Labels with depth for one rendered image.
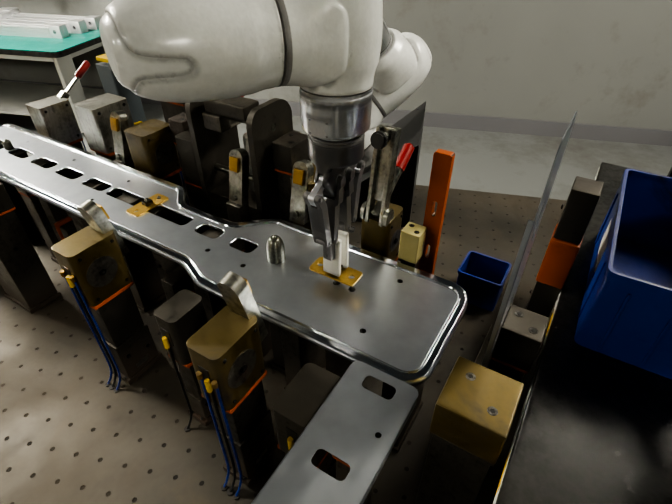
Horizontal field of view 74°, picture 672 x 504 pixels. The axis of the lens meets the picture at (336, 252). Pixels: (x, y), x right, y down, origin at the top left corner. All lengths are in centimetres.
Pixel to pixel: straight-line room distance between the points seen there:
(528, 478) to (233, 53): 52
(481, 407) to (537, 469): 8
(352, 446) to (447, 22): 348
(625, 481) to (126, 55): 65
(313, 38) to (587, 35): 352
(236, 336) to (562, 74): 361
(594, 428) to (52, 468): 88
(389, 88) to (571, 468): 106
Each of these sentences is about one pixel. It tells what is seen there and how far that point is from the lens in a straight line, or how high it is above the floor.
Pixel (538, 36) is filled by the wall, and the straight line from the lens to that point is 388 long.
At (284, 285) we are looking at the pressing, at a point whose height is 100.
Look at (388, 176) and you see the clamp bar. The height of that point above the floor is 114.
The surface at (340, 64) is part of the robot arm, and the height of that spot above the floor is 137.
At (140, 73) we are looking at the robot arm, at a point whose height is 138.
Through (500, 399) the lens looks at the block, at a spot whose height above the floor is 106.
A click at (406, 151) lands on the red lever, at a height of 114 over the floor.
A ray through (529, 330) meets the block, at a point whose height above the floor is 108.
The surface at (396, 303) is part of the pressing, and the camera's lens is 72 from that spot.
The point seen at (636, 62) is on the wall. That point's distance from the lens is 410.
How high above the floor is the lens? 150
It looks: 38 degrees down
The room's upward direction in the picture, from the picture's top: straight up
